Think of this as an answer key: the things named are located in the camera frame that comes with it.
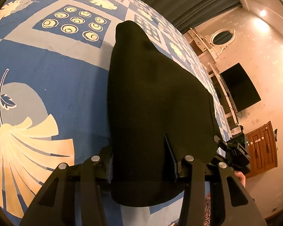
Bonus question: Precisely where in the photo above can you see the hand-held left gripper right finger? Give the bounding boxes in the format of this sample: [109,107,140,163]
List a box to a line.
[164,134,267,226]

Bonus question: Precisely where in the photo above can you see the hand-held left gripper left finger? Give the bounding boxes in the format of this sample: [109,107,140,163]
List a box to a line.
[19,145,115,226]

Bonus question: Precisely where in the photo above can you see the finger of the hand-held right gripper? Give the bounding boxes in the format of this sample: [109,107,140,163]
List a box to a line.
[213,135,230,152]

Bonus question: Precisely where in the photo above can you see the black pants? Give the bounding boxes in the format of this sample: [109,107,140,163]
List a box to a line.
[107,21,220,208]

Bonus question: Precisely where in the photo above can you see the person's right hand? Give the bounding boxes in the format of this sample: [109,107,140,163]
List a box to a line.
[234,171,248,190]

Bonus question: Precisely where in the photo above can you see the small electronic box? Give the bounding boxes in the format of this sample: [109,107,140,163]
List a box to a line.
[231,125,244,135]

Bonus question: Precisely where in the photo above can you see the brown wooden cabinet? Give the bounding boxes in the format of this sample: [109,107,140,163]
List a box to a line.
[245,121,279,179]

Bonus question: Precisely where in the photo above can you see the white ornate dresser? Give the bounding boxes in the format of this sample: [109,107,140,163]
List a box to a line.
[186,27,245,136]

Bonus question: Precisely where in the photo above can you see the blue patterned bed sheet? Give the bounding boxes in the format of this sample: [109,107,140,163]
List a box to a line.
[0,0,230,226]

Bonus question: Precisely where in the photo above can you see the oval white-framed mirror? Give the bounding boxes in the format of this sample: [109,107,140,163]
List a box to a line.
[210,28,237,55]

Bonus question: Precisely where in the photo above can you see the black wall television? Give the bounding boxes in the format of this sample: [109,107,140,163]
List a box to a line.
[219,63,262,112]

